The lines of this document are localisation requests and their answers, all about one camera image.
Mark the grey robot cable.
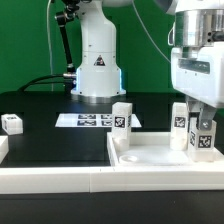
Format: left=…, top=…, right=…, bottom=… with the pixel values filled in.
left=131, top=1, right=172, bottom=64

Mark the white square table top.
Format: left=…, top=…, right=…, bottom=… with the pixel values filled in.
left=107, top=132, right=224, bottom=167

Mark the white u-shaped obstacle fence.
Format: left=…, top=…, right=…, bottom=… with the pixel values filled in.
left=0, top=134, right=224, bottom=195

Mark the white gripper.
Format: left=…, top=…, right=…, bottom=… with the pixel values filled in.
left=171, top=44, right=224, bottom=130

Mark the white cable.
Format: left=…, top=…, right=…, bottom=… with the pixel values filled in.
left=46, top=0, right=56, bottom=92

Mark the white base marker plate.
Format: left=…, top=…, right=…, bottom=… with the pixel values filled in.
left=54, top=113, right=143, bottom=129

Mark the black cable bundle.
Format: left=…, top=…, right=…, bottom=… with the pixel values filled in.
left=17, top=73, right=76, bottom=93

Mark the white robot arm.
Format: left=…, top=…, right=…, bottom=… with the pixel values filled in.
left=72, top=0, right=224, bottom=130

